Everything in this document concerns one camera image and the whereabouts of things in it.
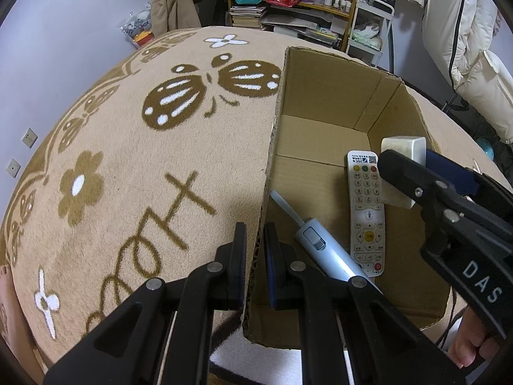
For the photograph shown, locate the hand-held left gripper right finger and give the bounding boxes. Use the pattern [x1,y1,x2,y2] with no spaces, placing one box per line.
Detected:
[264,222,467,385]

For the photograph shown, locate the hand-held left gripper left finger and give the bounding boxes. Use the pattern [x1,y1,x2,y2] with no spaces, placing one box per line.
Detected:
[43,222,248,385]

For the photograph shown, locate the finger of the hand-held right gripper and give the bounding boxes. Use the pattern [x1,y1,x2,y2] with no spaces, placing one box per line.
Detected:
[425,150,498,206]
[378,149,474,226]

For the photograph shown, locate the white power adapter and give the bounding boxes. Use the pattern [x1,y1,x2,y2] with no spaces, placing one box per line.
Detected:
[381,136,427,209]

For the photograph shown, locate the white remote control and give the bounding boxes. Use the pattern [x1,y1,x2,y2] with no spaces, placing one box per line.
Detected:
[347,151,386,277]

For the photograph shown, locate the light blue lighter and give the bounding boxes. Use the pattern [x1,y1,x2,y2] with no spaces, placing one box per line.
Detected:
[269,190,383,291]

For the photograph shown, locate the brown cardboard box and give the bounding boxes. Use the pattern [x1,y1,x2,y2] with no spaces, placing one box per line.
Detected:
[241,46,453,347]

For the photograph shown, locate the person's right hand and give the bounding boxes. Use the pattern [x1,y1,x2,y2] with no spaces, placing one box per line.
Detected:
[447,313,503,370]

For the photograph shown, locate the teal round container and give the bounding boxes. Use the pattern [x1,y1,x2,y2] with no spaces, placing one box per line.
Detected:
[477,138,498,161]

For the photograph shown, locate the white padded chair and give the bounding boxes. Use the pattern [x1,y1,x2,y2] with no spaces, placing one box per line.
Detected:
[421,0,513,145]

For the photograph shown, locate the white trolley cart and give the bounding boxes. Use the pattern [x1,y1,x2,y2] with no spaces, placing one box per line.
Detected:
[345,0,397,67]

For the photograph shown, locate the green white tissue packets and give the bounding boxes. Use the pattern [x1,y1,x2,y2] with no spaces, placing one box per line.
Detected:
[353,24,383,51]

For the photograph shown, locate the beige printed blanket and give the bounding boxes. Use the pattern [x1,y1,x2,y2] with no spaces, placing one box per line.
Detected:
[0,26,513,385]

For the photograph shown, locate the pile of magazines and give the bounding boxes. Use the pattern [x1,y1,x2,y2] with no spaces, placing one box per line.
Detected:
[260,10,345,49]

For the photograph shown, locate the wooden shelf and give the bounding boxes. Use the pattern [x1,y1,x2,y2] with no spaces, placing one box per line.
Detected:
[224,0,363,55]

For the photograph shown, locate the stack of old books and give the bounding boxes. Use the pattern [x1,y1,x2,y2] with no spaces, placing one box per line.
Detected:
[228,6,267,29]

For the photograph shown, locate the colourful plush toy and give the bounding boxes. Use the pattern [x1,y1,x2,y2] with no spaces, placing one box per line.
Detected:
[119,10,155,49]

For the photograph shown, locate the beige hanging coat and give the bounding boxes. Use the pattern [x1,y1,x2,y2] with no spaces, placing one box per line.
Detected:
[146,0,201,37]

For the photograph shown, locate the black cable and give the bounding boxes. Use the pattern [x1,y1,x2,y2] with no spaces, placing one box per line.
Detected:
[435,289,467,347]

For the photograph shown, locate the green mop handle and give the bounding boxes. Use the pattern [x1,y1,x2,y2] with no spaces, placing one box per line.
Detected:
[374,0,397,73]

